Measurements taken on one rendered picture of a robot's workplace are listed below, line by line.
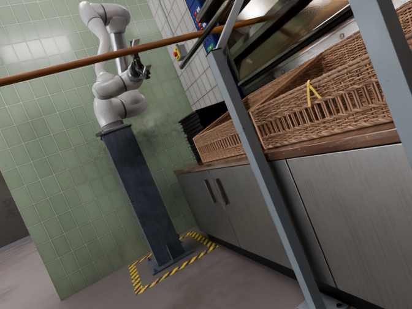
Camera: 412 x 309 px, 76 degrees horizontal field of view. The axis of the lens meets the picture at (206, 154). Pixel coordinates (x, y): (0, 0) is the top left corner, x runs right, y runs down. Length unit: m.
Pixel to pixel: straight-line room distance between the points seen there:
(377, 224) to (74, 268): 2.12
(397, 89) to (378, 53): 0.07
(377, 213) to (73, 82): 2.27
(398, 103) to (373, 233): 0.36
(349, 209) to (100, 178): 1.94
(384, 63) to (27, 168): 2.26
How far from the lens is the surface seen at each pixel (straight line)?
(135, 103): 2.05
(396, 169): 0.66
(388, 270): 0.83
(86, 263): 2.42
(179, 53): 2.35
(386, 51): 0.53
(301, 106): 0.81
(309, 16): 1.39
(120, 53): 1.27
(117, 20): 2.03
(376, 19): 0.54
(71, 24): 2.71
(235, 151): 1.17
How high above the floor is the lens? 0.70
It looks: 3 degrees down
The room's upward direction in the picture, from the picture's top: 23 degrees counter-clockwise
